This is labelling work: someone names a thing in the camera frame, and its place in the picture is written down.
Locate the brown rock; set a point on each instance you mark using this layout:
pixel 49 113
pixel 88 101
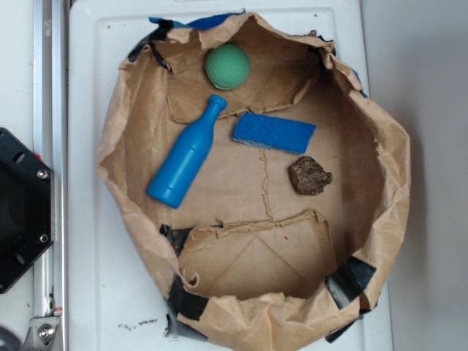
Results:
pixel 308 177

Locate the brown paper bag bin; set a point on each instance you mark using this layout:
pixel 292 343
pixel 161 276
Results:
pixel 247 261

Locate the blue sponge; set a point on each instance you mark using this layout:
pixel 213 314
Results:
pixel 273 133

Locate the blue plastic bottle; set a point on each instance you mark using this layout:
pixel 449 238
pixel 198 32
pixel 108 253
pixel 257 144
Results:
pixel 185 159

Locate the green foam ball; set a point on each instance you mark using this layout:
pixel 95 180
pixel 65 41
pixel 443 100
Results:
pixel 227 67

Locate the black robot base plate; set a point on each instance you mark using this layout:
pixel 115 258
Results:
pixel 26 209

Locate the aluminium frame rail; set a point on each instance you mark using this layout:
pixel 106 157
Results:
pixel 50 122

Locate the metal corner bracket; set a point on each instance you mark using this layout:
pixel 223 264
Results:
pixel 44 334

